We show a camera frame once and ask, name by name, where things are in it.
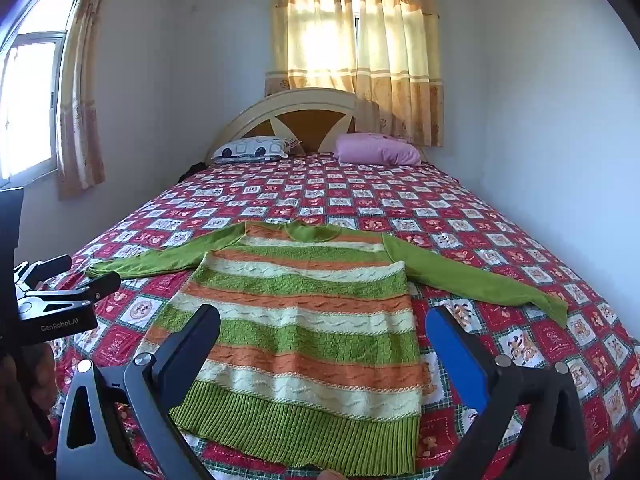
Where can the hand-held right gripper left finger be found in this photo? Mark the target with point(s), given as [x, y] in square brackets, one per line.
[192, 340]

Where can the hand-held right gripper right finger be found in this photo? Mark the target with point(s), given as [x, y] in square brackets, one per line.
[457, 355]

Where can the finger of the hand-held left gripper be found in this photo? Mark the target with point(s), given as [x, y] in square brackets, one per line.
[47, 267]
[85, 290]

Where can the green orange striped knit sweater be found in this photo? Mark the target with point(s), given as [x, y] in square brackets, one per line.
[310, 330]

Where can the dark object beside bed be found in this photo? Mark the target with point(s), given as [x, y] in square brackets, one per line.
[192, 170]

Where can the red checkered printed bed blanket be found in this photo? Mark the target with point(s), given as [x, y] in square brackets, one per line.
[380, 195]

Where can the yellow patterned side window curtain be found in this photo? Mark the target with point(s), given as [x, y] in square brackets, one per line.
[82, 85]

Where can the white patterned pillow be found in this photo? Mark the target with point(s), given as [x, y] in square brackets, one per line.
[250, 149]

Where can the pink pillow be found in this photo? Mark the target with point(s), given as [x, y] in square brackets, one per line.
[377, 149]

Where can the cream wooden bed headboard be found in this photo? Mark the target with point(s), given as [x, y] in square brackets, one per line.
[305, 125]

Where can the yellow patterned curtain panel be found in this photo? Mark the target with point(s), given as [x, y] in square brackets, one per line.
[400, 55]
[312, 30]

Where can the side window with metal frame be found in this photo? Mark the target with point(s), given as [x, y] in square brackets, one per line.
[27, 105]

